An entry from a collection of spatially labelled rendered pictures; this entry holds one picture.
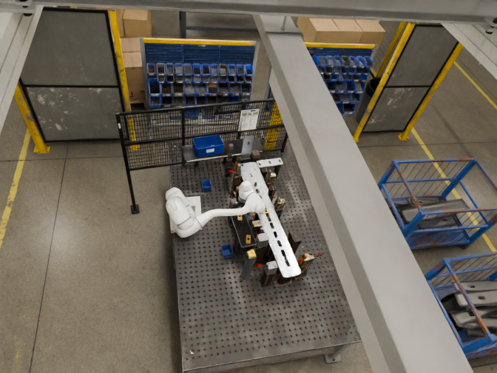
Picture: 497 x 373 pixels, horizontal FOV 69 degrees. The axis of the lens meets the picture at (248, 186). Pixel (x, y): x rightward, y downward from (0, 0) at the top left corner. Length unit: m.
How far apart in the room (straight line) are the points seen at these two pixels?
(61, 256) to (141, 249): 0.86
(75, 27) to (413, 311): 4.24
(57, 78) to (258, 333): 3.58
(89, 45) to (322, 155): 3.97
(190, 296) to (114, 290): 1.13
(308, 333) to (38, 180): 3.80
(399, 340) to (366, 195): 0.29
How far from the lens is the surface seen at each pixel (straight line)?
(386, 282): 0.69
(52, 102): 5.15
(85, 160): 5.46
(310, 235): 3.93
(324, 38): 6.06
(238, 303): 3.44
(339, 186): 0.78
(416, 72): 5.86
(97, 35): 4.52
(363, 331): 0.74
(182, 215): 2.83
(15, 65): 1.10
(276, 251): 3.38
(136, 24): 6.98
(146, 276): 4.32
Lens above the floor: 3.88
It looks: 50 degrees down
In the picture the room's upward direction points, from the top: 12 degrees clockwise
